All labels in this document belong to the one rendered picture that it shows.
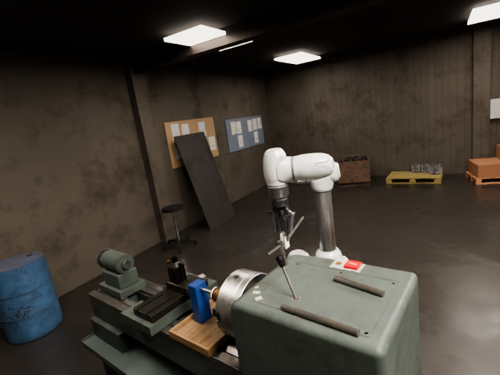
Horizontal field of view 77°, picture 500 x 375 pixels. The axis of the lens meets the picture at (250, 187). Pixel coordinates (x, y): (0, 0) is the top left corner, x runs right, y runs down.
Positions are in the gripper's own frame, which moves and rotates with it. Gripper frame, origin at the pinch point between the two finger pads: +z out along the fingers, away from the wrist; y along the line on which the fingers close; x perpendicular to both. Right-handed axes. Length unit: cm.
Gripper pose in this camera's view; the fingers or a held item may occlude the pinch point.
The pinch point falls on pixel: (284, 239)
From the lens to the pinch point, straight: 145.1
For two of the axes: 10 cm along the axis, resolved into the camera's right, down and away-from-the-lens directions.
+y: -7.8, -0.2, 6.2
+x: -6.1, 2.5, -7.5
